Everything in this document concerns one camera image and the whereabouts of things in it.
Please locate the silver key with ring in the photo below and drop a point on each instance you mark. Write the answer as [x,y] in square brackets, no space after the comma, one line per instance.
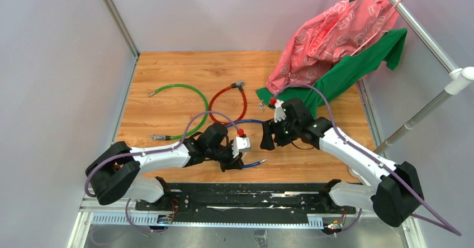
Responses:
[262,105]

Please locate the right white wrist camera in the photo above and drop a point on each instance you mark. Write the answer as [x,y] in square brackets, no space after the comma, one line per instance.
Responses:
[279,113]

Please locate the pink clothes hanger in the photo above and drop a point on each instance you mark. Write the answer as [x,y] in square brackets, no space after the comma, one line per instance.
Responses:
[378,28]

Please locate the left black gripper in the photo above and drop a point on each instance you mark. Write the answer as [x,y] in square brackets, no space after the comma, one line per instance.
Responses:
[232,163]

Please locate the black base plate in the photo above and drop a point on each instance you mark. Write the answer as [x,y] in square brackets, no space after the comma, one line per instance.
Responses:
[244,203]

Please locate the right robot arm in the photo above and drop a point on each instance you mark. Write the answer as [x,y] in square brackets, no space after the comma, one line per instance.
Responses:
[392,191]

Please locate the metal clothes rack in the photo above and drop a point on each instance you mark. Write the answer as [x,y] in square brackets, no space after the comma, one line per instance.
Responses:
[408,110]

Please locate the pink patterned garment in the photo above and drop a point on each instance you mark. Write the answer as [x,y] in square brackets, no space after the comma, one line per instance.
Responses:
[323,41]

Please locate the green t-shirt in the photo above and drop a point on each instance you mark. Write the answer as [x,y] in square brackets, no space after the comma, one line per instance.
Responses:
[346,73]

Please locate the blue cable lock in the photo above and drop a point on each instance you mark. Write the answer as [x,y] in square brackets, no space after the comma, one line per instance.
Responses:
[243,155]

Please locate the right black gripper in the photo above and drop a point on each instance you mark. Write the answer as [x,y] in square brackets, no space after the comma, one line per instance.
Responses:
[270,128]

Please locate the red cable lock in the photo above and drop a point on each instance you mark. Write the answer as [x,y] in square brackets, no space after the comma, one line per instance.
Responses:
[231,98]

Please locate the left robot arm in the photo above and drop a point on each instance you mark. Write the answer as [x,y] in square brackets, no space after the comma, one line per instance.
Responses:
[118,172]

